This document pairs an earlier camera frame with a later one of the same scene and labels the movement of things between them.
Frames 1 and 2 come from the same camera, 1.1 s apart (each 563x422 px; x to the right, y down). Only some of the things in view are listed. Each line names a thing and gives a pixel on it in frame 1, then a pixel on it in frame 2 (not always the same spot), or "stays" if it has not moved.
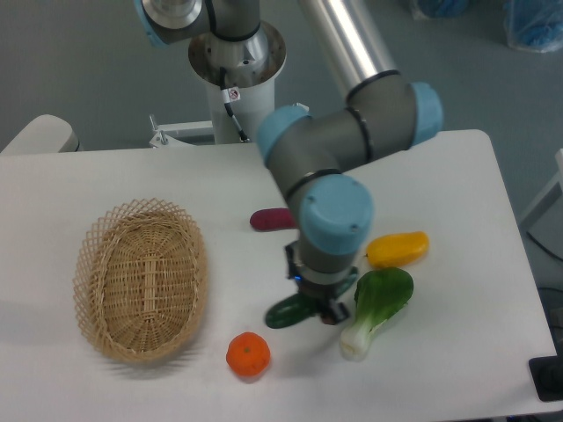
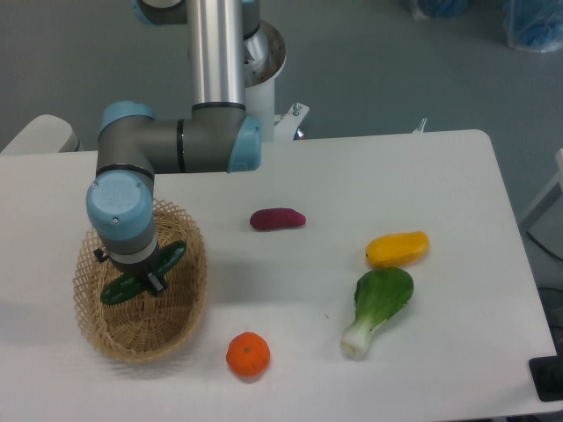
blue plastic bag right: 533,25 stays
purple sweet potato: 273,219 stays
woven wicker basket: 141,275 stays
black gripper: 329,302 -> 146,266
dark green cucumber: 289,309 -> 129,287
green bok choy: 380,294 stays
